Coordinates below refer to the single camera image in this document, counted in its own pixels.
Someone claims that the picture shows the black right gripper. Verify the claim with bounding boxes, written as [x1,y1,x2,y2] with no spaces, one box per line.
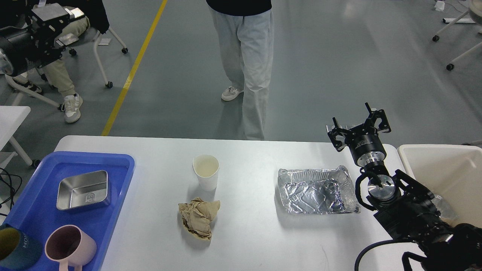
[327,103,391,167]

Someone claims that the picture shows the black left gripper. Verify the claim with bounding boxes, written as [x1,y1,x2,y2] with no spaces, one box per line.
[23,3,85,68]

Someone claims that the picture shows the stainless steel square tray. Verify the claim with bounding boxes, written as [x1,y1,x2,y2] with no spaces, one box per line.
[56,170,111,213]

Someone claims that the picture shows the pink ceramic mug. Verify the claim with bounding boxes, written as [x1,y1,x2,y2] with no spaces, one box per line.
[44,224,98,271]

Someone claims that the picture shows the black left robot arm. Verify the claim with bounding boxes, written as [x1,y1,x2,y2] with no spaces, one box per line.
[0,3,85,77]

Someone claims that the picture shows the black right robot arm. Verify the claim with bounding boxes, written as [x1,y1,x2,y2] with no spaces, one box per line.
[327,103,482,271]

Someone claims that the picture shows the grey office chair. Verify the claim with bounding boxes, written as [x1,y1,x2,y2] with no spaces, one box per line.
[1,26,113,111]

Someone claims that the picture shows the seated person in khaki trousers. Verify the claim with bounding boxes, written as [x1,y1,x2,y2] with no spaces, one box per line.
[1,0,110,123]

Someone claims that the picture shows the aluminium foil container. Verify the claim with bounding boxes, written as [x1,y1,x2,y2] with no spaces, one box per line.
[278,165,360,215]

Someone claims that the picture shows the white plastic bin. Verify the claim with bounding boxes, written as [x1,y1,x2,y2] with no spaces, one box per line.
[398,144,482,227]

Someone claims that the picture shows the white side table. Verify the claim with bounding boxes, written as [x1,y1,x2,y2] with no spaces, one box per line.
[0,106,36,168]

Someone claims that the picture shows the crumpled clear plastic bag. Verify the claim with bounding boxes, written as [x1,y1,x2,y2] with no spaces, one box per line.
[432,194,459,223]

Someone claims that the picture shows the standing person in light jeans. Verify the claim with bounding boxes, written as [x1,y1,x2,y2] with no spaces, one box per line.
[206,0,274,140]

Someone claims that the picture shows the white paper cup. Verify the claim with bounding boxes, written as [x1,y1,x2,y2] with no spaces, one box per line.
[192,154,219,192]

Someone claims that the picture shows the white wheeled stand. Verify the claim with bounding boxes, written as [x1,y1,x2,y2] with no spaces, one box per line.
[432,0,482,72]

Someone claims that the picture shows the crumpled brown paper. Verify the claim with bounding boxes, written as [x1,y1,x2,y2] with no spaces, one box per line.
[178,197,221,241]

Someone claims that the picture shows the blue plastic tray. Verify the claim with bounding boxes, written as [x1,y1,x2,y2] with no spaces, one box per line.
[5,151,135,271]

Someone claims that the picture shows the dark teal mug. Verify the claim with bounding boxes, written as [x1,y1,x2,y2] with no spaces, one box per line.
[0,224,43,271]

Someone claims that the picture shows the black cables on floor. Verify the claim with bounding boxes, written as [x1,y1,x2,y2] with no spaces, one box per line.
[0,167,23,217]

